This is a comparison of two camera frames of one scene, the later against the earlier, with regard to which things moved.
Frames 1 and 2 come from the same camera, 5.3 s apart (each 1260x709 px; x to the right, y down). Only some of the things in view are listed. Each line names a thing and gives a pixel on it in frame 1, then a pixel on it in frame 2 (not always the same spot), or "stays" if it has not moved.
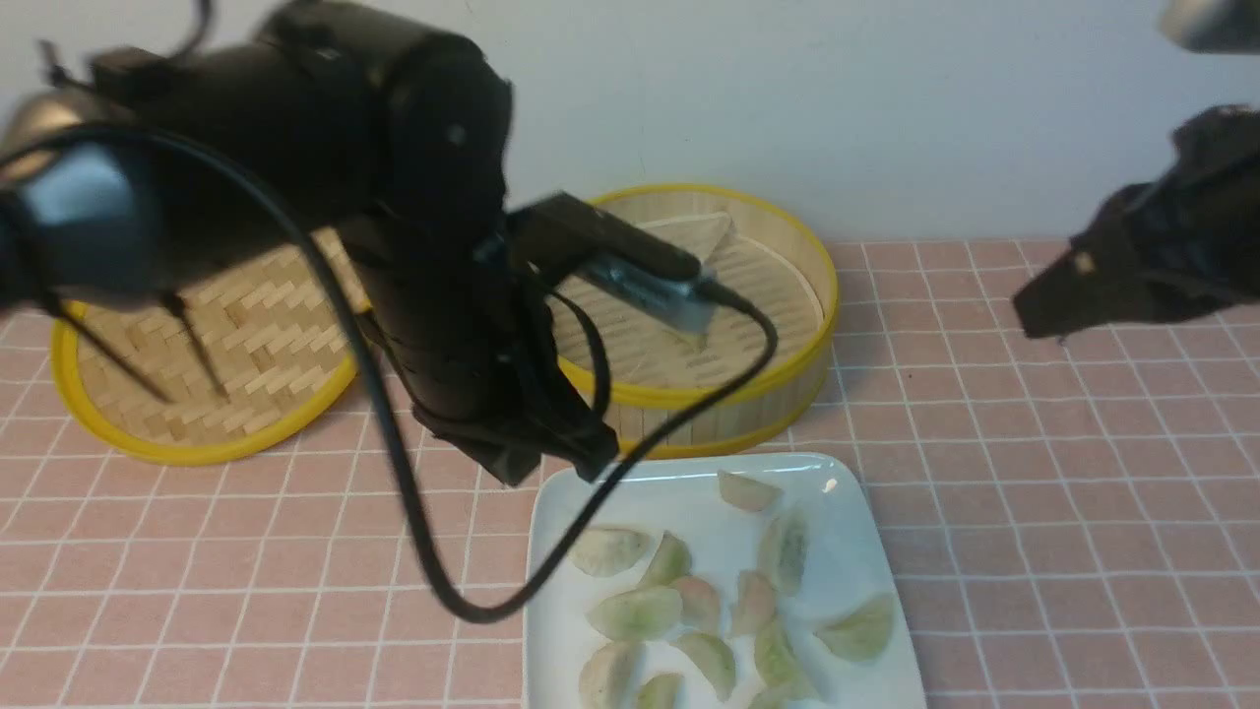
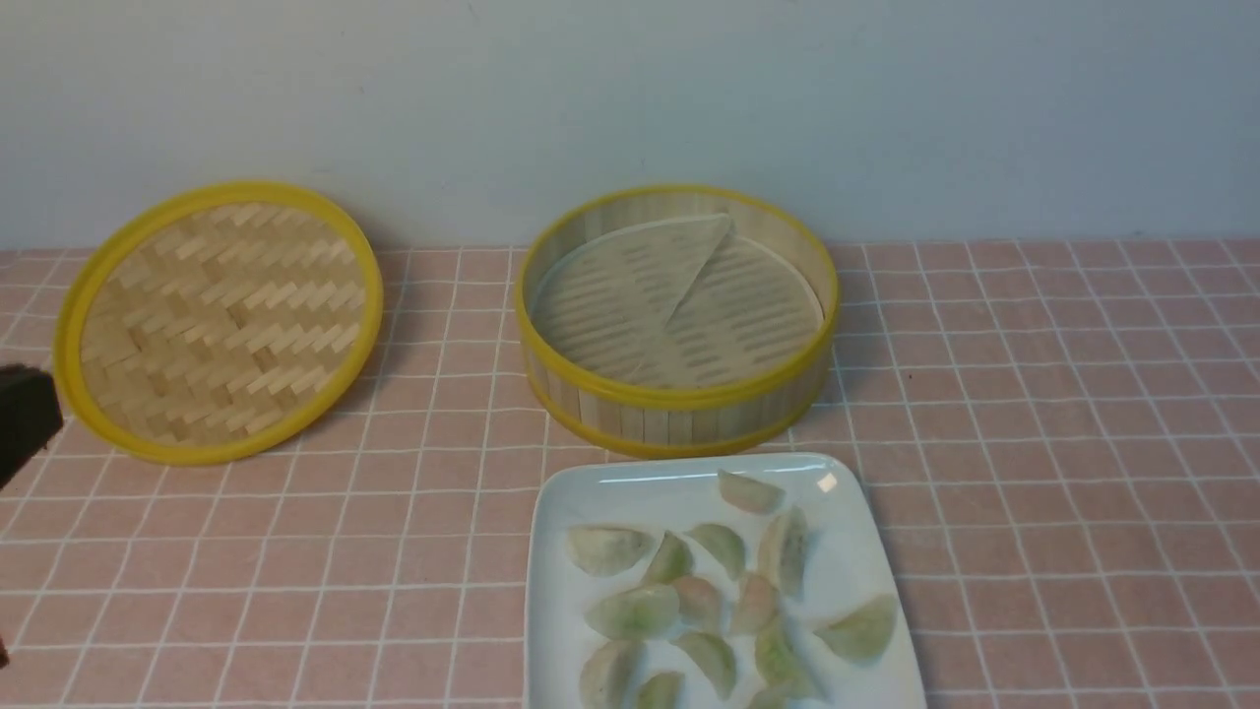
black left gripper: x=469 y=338 → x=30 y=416
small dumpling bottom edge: x=660 y=692 stays
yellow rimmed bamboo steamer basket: x=659 y=366 stays
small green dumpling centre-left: x=671 y=561 stays
